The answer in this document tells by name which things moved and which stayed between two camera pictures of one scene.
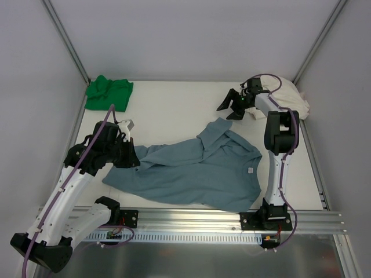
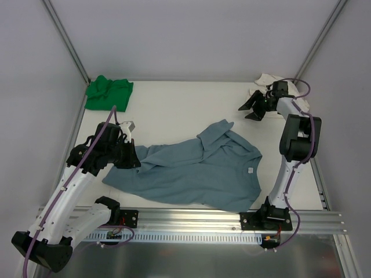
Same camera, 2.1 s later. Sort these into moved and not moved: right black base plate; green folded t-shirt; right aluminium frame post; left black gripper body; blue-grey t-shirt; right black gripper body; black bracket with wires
Moved: right black gripper body
Not moved: right black base plate; black bracket with wires; right aluminium frame post; left black gripper body; blue-grey t-shirt; green folded t-shirt
